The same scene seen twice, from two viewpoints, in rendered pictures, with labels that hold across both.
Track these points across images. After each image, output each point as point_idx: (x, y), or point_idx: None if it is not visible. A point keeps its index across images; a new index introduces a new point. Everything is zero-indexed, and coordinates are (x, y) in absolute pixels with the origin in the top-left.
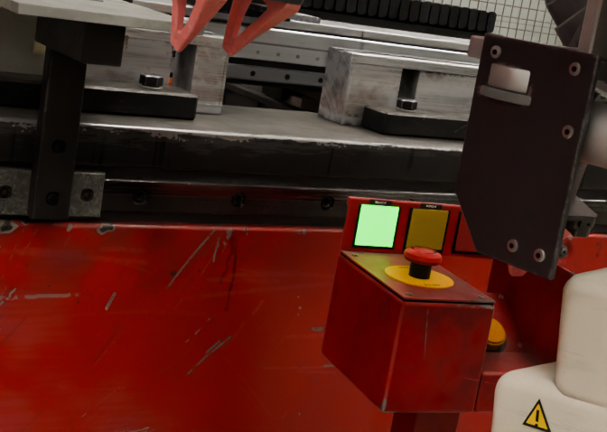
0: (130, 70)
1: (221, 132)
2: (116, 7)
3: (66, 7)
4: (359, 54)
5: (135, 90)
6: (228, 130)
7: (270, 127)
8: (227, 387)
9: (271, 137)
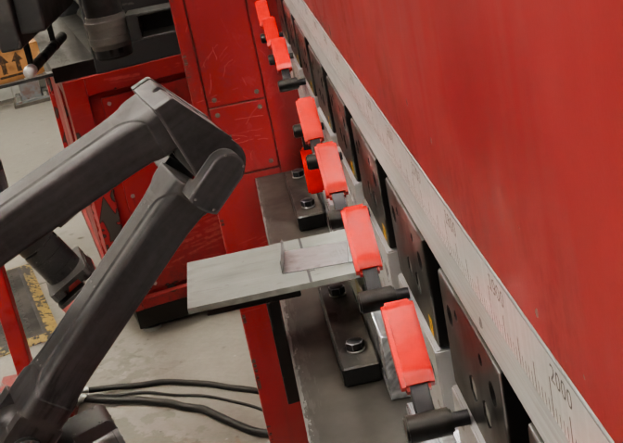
0: (372, 332)
1: (301, 399)
2: (247, 280)
3: (192, 272)
4: (407, 409)
5: (336, 345)
6: (313, 402)
7: (349, 424)
8: None
9: (305, 424)
